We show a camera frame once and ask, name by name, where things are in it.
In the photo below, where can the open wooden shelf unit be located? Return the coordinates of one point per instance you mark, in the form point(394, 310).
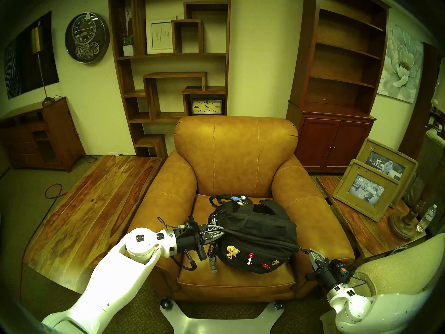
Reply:
point(138, 30)

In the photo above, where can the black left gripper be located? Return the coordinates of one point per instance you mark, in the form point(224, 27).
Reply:
point(187, 237)

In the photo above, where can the grey upholstered chair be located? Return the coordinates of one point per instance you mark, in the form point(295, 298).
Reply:
point(429, 156)

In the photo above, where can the white framed certificate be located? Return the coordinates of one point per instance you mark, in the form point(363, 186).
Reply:
point(160, 34)

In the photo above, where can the beige fabric armchair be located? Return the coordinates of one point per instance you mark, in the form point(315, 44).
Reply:
point(399, 270)

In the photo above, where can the cartoon girl enamel pin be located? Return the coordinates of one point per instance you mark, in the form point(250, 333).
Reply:
point(232, 252)

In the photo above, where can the round black wall clock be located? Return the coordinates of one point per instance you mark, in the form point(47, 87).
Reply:
point(87, 37)

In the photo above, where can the white flower painting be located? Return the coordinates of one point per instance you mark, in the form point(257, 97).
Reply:
point(401, 65)

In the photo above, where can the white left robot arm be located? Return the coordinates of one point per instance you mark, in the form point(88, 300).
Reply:
point(111, 284)

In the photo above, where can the cherry wood bookcase hutch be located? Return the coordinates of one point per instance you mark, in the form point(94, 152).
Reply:
point(333, 142)

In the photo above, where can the small potted plant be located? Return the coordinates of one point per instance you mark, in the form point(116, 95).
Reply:
point(129, 50)

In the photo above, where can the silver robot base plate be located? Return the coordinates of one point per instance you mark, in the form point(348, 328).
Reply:
point(222, 324)

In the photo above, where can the tan leather armchair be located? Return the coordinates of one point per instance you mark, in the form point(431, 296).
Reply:
point(236, 156)

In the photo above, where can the large rustic photo frame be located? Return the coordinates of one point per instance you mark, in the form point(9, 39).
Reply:
point(386, 166)

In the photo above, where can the red white figure pin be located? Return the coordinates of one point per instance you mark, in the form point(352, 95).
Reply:
point(250, 259)

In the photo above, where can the turned wood table lamp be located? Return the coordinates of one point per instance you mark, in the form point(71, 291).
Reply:
point(403, 227)

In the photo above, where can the striped wood coffee table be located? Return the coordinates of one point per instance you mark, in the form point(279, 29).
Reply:
point(87, 211)

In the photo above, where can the dark wooden post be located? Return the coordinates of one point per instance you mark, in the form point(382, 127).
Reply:
point(422, 103)

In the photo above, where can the dark wood media cabinet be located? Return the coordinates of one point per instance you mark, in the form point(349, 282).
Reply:
point(59, 135)

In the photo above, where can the dark zebra wall picture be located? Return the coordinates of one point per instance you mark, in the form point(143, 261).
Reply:
point(17, 76)

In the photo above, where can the clear plastic water bottle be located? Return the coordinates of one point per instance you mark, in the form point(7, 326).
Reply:
point(426, 220)

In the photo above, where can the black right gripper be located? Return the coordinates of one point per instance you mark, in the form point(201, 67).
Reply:
point(330, 276)

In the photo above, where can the small rustic photo frame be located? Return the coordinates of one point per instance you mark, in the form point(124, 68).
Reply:
point(366, 190)

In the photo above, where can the rectangular mantel clock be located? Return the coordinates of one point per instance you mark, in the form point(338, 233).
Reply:
point(207, 107)

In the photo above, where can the striped wood side table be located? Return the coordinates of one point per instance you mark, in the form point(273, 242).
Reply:
point(354, 229)

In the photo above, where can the gold shade floor lamp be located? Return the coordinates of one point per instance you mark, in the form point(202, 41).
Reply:
point(37, 39)

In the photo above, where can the black zipper backpack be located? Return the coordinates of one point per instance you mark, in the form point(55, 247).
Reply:
point(260, 232)

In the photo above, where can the dark bookcase with small frames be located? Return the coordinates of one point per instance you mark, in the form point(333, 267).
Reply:
point(437, 121)

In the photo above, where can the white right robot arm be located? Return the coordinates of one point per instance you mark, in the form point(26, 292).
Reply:
point(368, 309)

